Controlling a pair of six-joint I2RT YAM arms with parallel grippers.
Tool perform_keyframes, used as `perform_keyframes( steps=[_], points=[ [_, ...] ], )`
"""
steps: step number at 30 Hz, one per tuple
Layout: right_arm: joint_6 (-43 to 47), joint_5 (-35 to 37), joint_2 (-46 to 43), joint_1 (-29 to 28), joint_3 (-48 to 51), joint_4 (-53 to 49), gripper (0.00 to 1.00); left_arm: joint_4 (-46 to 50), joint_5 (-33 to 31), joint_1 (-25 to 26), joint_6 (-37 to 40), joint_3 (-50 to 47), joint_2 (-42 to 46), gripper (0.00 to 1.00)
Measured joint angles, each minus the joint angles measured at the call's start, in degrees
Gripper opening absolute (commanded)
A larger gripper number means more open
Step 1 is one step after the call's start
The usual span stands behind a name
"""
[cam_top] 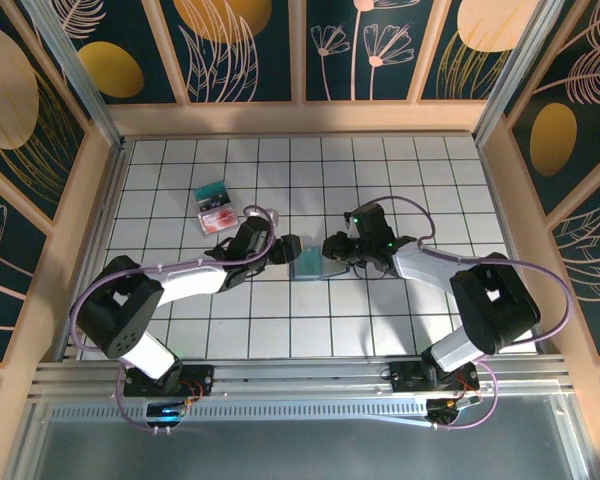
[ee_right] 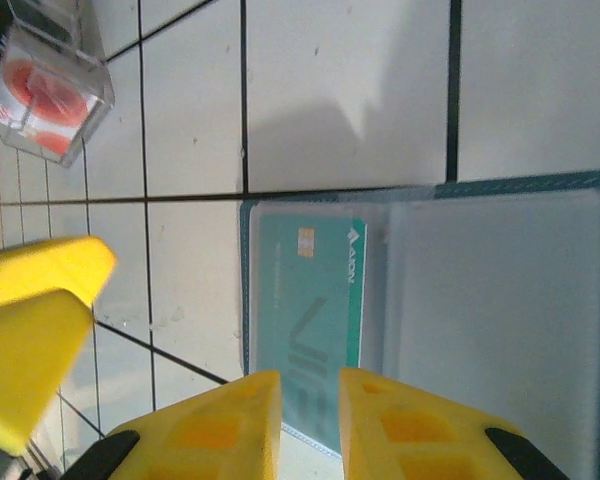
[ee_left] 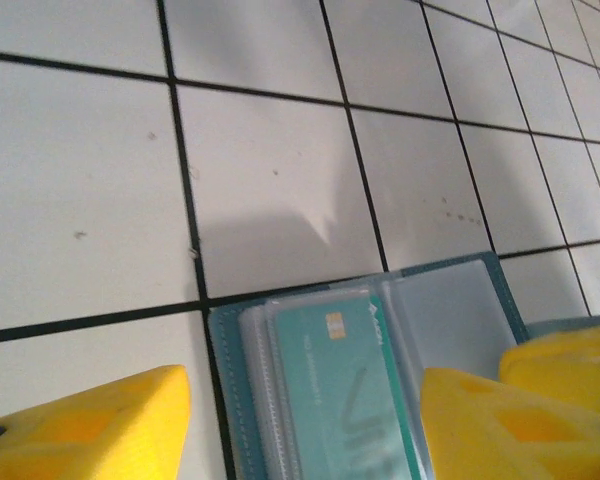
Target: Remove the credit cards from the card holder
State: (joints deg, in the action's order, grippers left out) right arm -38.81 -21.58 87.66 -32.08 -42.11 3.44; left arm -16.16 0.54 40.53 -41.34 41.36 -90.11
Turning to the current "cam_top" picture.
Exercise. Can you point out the clear plastic card box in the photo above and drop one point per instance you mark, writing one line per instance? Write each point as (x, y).
(220, 227)

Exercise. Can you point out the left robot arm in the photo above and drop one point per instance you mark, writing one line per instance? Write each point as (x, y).
(190, 282)

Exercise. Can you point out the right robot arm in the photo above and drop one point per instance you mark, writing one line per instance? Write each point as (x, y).
(430, 267)

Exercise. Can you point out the red and white card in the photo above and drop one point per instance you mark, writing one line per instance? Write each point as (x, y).
(219, 220)

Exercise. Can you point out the black card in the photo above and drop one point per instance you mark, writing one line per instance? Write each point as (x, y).
(215, 203)

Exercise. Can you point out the teal card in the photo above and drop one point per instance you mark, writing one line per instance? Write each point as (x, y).
(211, 191)

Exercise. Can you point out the grey frosted panel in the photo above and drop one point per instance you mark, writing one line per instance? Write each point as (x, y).
(300, 450)

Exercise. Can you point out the aluminium mounting rail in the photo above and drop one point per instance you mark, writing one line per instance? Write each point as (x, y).
(300, 372)

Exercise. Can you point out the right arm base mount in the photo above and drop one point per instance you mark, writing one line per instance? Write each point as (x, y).
(405, 377)

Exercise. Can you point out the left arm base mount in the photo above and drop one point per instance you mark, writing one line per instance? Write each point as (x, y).
(200, 375)

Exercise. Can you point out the aluminium side rail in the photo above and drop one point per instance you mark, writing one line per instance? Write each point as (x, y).
(96, 260)
(504, 225)

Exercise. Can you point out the aluminium corner post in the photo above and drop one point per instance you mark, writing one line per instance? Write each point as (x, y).
(72, 65)
(516, 65)

